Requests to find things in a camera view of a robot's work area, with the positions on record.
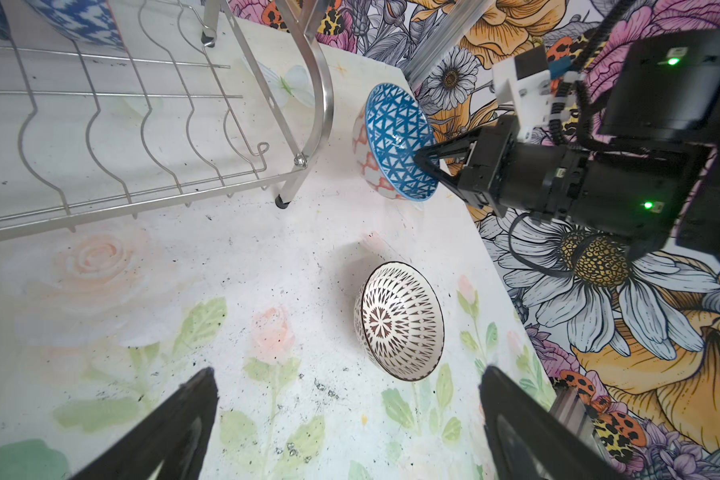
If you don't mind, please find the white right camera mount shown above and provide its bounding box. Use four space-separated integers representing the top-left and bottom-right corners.
492 46 580 143

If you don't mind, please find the right aluminium frame post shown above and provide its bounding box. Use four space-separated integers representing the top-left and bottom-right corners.
402 0 496 91

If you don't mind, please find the orange patterned bowl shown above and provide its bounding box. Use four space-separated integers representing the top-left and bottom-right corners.
352 83 438 202

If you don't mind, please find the white brown lattice bowl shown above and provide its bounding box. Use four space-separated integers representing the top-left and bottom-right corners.
353 261 445 382

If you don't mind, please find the aluminium mounting rail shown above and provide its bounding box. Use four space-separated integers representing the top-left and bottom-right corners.
549 387 605 454

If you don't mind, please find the steel two-tier dish rack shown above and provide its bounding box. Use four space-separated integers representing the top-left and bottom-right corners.
0 1 334 243

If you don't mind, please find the dark blue dotted bowl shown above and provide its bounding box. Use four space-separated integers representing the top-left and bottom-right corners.
25 0 124 50

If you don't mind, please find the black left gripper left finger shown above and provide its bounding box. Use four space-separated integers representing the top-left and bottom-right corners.
74 367 219 479

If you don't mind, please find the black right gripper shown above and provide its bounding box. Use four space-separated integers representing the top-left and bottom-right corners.
413 115 696 240

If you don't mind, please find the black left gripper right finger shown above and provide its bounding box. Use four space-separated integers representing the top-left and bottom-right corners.
479 366 623 479

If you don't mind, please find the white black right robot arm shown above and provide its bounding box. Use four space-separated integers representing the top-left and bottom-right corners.
414 115 720 263

